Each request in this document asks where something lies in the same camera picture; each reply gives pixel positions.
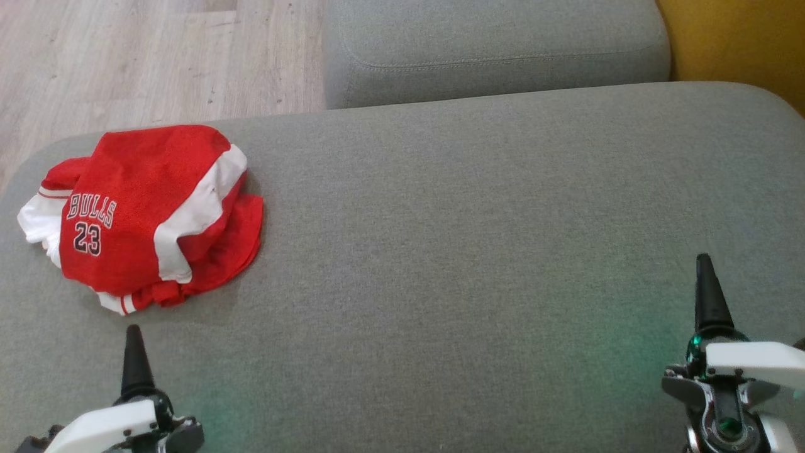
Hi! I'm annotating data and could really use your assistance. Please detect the red white-striped shorts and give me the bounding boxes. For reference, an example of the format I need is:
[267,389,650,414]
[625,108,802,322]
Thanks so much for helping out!
[58,124,249,296]

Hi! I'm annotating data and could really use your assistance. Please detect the yellow sofa backrest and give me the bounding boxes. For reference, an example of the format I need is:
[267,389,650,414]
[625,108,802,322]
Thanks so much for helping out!
[657,0,805,118]

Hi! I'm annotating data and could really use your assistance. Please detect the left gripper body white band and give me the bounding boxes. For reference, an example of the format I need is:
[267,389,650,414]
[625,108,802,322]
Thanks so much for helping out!
[44,389,206,453]

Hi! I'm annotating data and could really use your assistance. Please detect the wide grey sofa seat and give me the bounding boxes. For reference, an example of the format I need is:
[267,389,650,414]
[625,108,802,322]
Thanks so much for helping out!
[0,82,805,453]

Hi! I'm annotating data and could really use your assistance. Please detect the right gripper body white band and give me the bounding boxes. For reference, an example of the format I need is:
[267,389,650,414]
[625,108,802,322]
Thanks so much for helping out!
[660,325,805,453]

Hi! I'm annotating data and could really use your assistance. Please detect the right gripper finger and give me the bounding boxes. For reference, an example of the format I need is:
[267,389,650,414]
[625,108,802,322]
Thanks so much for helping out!
[695,253,735,334]

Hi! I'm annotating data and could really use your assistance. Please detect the grey sofa seat cushion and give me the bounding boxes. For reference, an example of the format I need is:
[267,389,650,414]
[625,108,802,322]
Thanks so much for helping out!
[322,0,672,110]

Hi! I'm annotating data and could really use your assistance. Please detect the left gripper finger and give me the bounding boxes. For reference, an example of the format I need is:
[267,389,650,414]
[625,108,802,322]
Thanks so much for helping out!
[119,324,156,401]

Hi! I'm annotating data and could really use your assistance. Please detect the red white Bulls jersey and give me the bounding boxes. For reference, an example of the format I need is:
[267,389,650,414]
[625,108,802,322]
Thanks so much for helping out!
[17,157,265,315]

